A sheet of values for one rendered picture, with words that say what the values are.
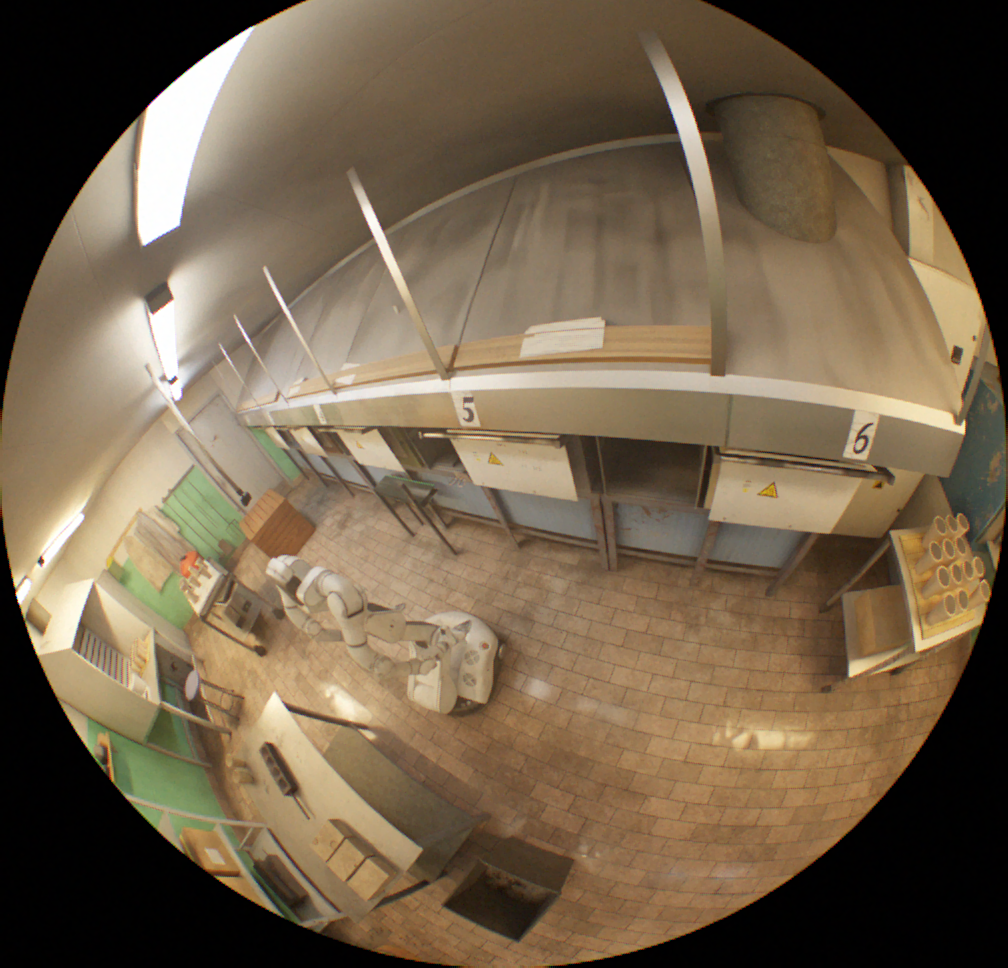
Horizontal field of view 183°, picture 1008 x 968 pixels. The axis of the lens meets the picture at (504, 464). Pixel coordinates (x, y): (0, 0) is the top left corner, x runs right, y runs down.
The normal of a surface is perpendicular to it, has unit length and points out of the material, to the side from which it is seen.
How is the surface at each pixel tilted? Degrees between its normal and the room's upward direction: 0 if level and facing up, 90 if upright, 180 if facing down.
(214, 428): 90
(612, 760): 0
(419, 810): 0
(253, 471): 90
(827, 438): 80
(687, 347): 33
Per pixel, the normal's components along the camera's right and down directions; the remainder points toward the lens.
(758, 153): -0.87, 0.47
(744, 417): -0.49, 0.55
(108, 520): 0.84, 0.10
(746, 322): -0.50, -0.22
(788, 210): -0.67, 0.63
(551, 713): -0.31, -0.72
